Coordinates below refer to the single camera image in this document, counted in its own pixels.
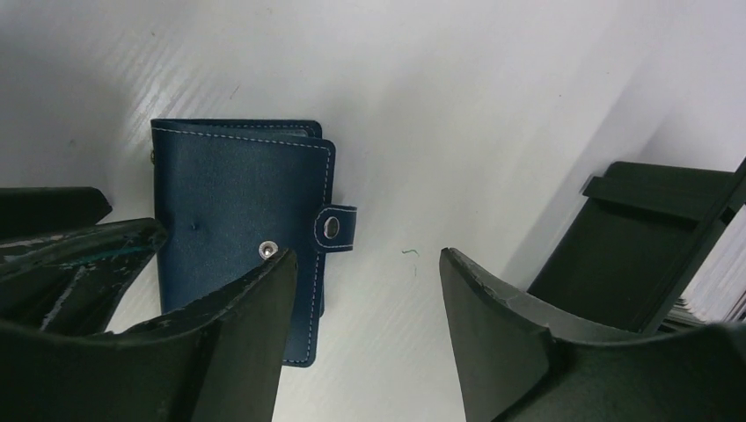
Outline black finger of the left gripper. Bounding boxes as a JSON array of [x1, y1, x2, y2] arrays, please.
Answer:
[[1, 186, 167, 336]]

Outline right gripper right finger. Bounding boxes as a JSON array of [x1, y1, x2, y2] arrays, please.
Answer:
[[439, 248, 745, 421]]

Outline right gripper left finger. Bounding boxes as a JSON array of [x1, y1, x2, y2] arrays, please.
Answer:
[[1, 250, 297, 421]]

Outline blue leather card holder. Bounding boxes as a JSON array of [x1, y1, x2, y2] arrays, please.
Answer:
[[150, 119, 357, 367]]

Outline black card tray stand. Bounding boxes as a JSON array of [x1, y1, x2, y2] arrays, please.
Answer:
[[528, 161, 745, 334]]

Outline stack of credit cards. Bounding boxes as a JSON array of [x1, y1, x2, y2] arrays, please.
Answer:
[[660, 207, 745, 331]]

